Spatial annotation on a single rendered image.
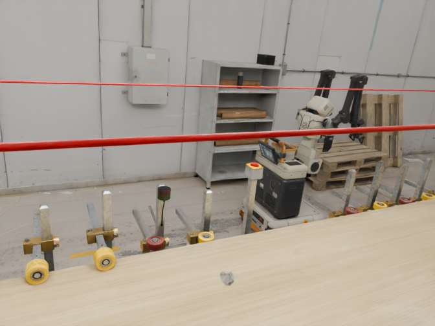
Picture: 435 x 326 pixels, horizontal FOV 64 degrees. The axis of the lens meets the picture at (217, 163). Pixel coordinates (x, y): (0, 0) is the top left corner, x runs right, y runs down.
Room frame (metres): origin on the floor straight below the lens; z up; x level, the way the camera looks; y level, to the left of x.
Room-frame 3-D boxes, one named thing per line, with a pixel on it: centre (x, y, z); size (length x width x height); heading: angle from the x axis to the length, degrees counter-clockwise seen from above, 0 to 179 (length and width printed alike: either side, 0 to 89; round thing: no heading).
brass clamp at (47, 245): (1.26, 0.72, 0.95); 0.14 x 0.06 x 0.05; 117
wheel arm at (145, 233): (1.61, 0.35, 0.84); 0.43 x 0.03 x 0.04; 27
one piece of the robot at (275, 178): (3.18, -0.63, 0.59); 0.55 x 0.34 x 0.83; 26
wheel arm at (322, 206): (2.15, -0.77, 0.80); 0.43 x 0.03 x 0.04; 27
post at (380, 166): (2.20, -1.08, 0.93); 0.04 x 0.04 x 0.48; 27
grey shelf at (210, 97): (4.45, -0.20, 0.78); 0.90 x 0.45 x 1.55; 117
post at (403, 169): (2.31, -1.30, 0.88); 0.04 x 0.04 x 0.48; 27
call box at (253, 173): (1.74, -0.20, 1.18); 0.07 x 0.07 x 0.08; 27
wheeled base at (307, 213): (3.22, -0.71, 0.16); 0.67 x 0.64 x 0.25; 116
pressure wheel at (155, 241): (1.43, 0.26, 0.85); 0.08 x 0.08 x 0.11
